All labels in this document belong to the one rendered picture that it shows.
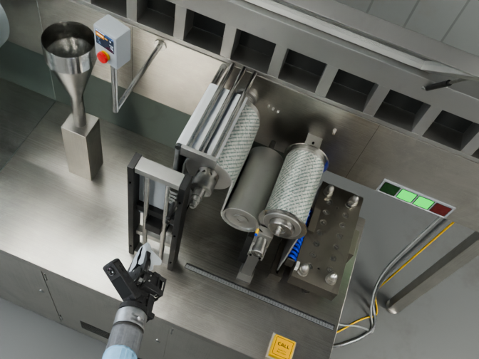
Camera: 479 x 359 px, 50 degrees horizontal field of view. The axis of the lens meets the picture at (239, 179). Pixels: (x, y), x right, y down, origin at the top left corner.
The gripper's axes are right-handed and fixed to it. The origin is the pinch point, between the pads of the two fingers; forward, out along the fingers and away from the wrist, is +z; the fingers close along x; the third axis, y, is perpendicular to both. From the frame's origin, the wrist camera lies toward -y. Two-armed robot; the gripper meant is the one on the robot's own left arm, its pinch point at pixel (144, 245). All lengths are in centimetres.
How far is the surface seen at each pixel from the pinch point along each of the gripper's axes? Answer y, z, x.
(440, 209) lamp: 75, 37, 51
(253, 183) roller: 20.5, 28.0, 18.5
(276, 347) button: 57, -3, -5
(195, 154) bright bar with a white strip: -5.3, 14.1, 24.2
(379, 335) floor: 162, 61, -32
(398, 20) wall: 74, 166, 56
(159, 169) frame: -10.8, 8.5, 17.7
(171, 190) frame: -5.3, 6.1, 16.5
